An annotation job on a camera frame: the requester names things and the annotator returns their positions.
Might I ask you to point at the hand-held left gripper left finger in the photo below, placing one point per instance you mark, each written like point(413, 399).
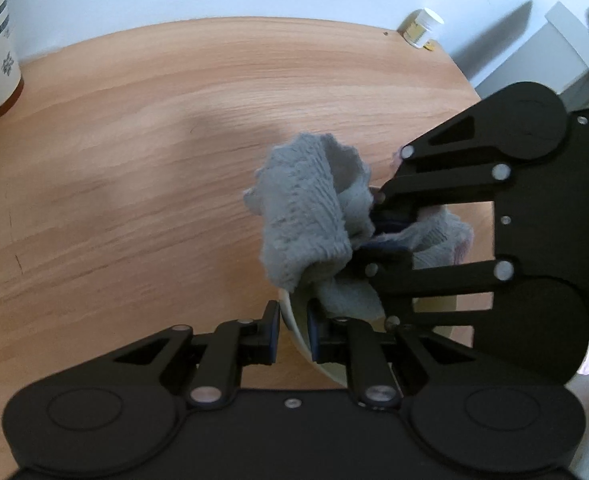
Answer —
point(273, 332)

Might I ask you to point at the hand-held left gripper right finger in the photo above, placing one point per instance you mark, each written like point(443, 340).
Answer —
point(314, 335)

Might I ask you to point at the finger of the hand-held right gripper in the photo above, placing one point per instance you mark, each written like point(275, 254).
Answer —
point(439, 280)
point(449, 175)

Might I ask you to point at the cream ceramic bowl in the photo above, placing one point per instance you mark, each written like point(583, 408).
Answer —
point(297, 332)

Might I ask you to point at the grey knitted cloth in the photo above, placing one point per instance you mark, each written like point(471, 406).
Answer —
point(299, 210)

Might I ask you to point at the small white lidded jar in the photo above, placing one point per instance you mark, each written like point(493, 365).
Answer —
point(421, 25)

